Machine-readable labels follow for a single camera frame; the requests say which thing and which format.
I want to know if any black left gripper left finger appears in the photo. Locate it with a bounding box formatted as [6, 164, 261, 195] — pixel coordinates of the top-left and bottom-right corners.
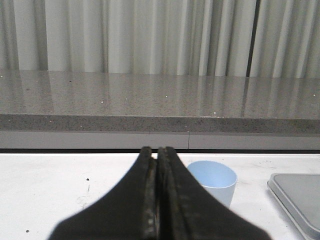
[49, 147, 159, 240]

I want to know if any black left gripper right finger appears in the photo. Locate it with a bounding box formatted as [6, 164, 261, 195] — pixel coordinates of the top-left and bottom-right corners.
[157, 147, 271, 240]

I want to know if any light blue plastic cup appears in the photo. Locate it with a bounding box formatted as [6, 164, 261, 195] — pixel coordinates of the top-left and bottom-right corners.
[187, 160, 238, 208]

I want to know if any silver electronic kitchen scale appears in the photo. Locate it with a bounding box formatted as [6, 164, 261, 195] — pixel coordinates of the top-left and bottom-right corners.
[267, 173, 320, 240]

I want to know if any grey stone counter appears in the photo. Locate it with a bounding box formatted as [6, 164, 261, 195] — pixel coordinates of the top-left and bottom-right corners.
[0, 70, 320, 151]

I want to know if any white pleated curtain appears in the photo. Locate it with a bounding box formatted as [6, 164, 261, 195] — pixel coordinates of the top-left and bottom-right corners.
[0, 0, 320, 78]

